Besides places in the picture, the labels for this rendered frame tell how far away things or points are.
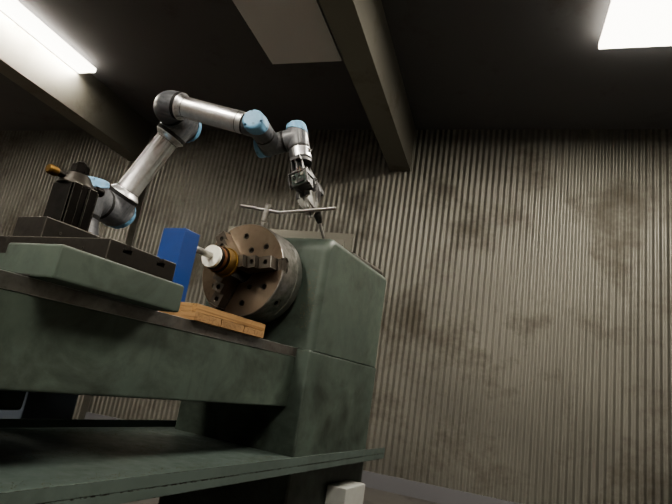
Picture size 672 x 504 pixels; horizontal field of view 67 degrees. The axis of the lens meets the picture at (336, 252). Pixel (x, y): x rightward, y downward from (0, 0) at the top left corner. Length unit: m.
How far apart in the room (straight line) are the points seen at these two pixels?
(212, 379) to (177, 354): 0.15
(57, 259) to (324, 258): 0.97
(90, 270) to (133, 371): 0.28
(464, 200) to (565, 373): 1.70
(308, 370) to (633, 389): 3.34
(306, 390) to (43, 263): 0.95
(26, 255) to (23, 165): 6.61
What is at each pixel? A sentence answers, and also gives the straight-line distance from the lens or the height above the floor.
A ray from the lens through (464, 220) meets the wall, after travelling 4.78.
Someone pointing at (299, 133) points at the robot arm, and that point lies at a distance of 1.82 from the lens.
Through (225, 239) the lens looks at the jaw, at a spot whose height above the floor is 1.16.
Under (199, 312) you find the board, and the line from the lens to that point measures 1.26.
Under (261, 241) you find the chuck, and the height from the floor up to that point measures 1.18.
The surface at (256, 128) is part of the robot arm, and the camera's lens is 1.71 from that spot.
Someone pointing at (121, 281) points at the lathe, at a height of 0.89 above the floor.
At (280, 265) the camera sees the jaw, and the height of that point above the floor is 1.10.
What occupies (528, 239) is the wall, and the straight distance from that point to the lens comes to 4.73.
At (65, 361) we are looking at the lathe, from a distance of 1.06.
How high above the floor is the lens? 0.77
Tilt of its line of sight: 14 degrees up
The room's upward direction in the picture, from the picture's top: 9 degrees clockwise
